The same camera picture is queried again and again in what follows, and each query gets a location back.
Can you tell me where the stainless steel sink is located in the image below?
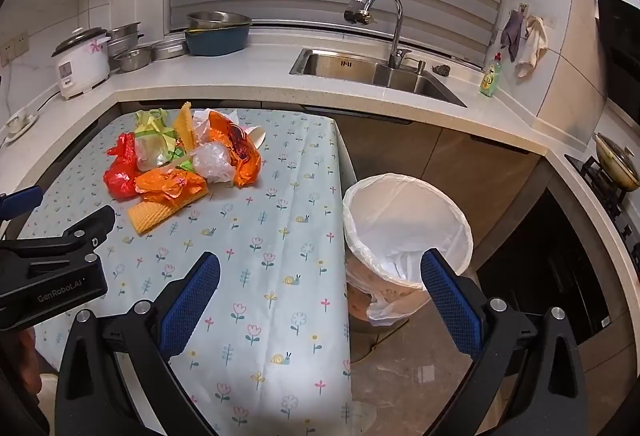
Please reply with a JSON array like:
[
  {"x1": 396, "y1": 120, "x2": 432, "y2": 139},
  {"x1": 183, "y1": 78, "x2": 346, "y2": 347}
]
[{"x1": 289, "y1": 48, "x2": 468, "y2": 108}]

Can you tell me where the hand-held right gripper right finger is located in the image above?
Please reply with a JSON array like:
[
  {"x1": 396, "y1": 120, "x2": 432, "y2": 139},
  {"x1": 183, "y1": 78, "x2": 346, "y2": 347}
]
[{"x1": 419, "y1": 247, "x2": 589, "y2": 436}]

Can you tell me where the flat steel pan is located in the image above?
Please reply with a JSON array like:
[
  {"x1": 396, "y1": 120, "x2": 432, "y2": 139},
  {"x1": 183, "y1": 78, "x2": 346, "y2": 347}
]
[{"x1": 151, "y1": 36, "x2": 189, "y2": 61}]

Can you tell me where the green and white wrapper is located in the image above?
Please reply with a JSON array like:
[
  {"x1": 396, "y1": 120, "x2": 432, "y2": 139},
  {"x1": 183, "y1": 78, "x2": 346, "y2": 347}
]
[{"x1": 134, "y1": 108, "x2": 195, "y2": 173}]

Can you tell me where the small steel bowl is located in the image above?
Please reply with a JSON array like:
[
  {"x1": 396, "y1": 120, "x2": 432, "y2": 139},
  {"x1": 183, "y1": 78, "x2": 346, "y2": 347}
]
[{"x1": 114, "y1": 47, "x2": 154, "y2": 72}]

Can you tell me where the wall socket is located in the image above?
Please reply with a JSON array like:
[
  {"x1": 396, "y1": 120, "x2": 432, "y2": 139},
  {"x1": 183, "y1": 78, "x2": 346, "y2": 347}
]
[{"x1": 0, "y1": 32, "x2": 29, "y2": 67}]

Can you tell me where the brown kitchen cabinet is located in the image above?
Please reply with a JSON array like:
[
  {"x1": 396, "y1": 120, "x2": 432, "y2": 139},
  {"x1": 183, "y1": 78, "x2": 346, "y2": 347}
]
[{"x1": 260, "y1": 101, "x2": 549, "y2": 269}]

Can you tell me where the plain orange wrapper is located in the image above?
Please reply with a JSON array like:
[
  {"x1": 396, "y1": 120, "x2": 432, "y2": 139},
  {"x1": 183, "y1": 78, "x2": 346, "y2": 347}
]
[{"x1": 135, "y1": 167, "x2": 209, "y2": 208}]

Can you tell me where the bin with white liner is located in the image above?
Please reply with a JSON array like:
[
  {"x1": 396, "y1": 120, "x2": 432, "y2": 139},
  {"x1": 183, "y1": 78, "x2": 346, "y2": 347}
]
[{"x1": 342, "y1": 175, "x2": 474, "y2": 328}]

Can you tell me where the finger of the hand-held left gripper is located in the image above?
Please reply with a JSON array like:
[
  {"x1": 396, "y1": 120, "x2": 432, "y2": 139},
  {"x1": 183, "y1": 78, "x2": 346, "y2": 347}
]
[
  {"x1": 0, "y1": 205, "x2": 116, "y2": 275},
  {"x1": 0, "y1": 185, "x2": 45, "y2": 220}
]

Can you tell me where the white rice cooker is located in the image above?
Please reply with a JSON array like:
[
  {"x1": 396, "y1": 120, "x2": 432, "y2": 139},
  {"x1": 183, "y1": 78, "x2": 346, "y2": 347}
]
[{"x1": 52, "y1": 27, "x2": 112, "y2": 101}]

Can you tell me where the cream cloth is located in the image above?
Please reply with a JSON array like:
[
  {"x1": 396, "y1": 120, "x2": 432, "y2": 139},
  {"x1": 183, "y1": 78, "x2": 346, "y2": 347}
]
[{"x1": 516, "y1": 15, "x2": 549, "y2": 78}]

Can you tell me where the yellow corrugated paper piece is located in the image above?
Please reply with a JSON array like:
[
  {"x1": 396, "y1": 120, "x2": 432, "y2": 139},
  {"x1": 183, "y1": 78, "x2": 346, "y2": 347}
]
[
  {"x1": 128, "y1": 197, "x2": 187, "y2": 235},
  {"x1": 172, "y1": 102, "x2": 197, "y2": 152}
]

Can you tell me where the white paper cup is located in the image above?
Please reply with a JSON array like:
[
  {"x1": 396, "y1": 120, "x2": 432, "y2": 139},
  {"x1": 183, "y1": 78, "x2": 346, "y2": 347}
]
[{"x1": 244, "y1": 125, "x2": 267, "y2": 150}]

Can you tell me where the dark blue basin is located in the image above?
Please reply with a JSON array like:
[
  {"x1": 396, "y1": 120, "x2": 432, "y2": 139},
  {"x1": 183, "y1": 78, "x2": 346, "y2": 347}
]
[{"x1": 184, "y1": 22, "x2": 252, "y2": 56}]

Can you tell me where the white power plug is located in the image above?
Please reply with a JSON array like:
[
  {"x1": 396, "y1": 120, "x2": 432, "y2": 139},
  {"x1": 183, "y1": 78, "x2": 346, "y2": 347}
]
[{"x1": 2, "y1": 109, "x2": 41, "y2": 140}]

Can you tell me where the wok with glass lid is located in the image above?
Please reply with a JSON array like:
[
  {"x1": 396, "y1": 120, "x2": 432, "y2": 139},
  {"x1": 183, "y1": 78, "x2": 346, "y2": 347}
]
[{"x1": 593, "y1": 132, "x2": 640, "y2": 192}]

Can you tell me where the orange wrapper with red print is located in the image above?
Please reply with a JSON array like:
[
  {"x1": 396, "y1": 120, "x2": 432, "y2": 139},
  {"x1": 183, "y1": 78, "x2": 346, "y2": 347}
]
[{"x1": 207, "y1": 110, "x2": 263, "y2": 189}]

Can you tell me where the chrome faucet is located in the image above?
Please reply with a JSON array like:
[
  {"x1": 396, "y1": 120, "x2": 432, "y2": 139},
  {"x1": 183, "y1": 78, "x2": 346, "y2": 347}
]
[{"x1": 344, "y1": 0, "x2": 414, "y2": 70}]

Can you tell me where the green dish soap bottle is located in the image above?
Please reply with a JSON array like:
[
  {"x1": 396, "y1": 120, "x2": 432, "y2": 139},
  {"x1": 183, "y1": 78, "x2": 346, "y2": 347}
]
[{"x1": 479, "y1": 52, "x2": 503, "y2": 98}]

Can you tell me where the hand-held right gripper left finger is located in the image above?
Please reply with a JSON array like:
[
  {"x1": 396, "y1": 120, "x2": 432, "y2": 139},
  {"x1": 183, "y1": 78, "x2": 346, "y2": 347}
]
[{"x1": 54, "y1": 251, "x2": 222, "y2": 436}]

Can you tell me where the black gas stove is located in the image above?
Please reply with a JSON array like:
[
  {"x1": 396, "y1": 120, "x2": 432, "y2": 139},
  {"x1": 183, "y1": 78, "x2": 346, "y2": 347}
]
[{"x1": 565, "y1": 155, "x2": 640, "y2": 257}]

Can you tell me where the steel basin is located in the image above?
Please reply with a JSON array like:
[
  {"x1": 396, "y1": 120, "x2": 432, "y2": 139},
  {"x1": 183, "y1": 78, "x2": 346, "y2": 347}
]
[{"x1": 187, "y1": 11, "x2": 253, "y2": 31}]

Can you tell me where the stacked steel steamer pot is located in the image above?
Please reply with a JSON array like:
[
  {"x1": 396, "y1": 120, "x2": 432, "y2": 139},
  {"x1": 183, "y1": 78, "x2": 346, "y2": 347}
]
[{"x1": 106, "y1": 21, "x2": 146, "y2": 60}]

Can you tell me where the clear plastic bag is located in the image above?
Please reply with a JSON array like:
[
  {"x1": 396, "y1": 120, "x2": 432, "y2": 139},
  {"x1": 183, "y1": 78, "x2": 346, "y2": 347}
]
[{"x1": 191, "y1": 142, "x2": 236, "y2": 185}]

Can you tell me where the black cabinet front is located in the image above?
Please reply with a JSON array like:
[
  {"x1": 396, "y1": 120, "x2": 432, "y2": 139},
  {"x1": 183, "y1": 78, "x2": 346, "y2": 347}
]
[{"x1": 475, "y1": 189, "x2": 614, "y2": 348}]

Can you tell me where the red plastic bag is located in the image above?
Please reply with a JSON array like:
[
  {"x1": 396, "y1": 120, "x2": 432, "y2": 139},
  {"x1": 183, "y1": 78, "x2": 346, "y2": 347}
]
[{"x1": 104, "y1": 132, "x2": 144, "y2": 202}]

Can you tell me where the purple cloth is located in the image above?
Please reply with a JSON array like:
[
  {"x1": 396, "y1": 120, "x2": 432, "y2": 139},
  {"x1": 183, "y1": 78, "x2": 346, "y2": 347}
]
[{"x1": 501, "y1": 10, "x2": 524, "y2": 63}]

